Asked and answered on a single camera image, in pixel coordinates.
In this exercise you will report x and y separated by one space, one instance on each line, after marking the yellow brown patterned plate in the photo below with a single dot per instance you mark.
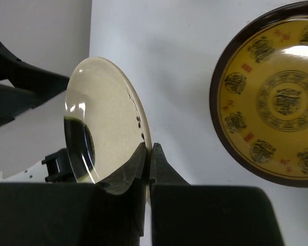
259 96

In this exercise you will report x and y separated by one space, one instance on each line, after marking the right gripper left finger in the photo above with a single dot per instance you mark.
110 212

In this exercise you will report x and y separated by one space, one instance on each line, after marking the cream plate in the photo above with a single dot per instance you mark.
106 128

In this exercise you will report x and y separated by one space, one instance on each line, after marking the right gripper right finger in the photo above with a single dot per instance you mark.
184 214

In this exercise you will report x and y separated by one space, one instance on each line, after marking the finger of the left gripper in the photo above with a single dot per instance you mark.
24 86

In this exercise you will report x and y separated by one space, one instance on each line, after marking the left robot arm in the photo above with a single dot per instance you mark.
31 119

